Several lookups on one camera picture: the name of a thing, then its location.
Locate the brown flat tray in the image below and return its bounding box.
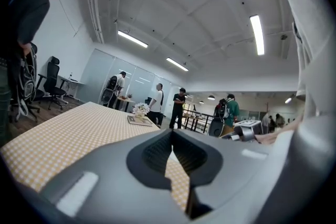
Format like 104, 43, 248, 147
127, 115, 153, 127

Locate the person's grey shirt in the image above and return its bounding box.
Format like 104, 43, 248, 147
275, 0, 336, 126

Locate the table with checkered cloth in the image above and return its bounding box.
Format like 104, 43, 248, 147
0, 101, 191, 213

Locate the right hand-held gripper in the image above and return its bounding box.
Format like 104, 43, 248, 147
222, 119, 264, 143

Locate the long ceiling light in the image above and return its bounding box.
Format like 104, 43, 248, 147
165, 57, 189, 72
117, 30, 149, 48
249, 15, 265, 56

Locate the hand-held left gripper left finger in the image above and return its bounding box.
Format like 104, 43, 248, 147
39, 129, 190, 224

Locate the white office desk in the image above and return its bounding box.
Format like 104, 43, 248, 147
57, 74, 86, 100

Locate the person's right forearm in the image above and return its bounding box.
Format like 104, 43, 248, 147
256, 123, 299, 144

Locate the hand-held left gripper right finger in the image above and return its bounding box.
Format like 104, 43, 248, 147
172, 130, 272, 224

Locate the black railing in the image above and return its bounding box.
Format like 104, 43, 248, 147
181, 110, 215, 135

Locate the white flower bouquet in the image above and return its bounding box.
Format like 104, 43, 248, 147
132, 102, 150, 118

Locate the wooden table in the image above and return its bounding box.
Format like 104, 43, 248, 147
115, 95, 136, 113

